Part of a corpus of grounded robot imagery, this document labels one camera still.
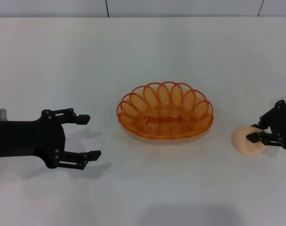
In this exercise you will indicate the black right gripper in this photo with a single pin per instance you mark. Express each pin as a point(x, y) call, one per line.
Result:
point(280, 117)

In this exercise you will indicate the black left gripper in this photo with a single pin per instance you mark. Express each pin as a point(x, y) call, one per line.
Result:
point(27, 139)

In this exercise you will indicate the pale round bread bun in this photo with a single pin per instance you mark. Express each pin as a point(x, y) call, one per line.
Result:
point(245, 143)

